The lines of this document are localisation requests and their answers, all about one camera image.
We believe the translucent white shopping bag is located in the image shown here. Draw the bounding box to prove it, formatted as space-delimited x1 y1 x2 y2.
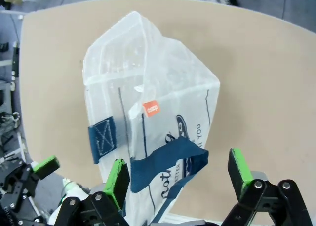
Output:
82 10 221 224

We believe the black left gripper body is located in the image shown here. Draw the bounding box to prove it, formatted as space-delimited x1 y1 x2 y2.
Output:
0 161 41 226

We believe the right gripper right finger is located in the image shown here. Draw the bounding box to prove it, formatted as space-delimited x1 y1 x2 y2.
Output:
221 148 311 226

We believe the black upright post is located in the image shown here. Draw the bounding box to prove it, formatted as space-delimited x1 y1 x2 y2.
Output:
10 41 20 91

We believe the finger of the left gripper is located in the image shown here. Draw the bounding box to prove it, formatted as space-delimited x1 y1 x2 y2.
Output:
14 156 61 194

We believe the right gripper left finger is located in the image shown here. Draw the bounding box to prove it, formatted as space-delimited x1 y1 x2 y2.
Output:
53 158 131 226

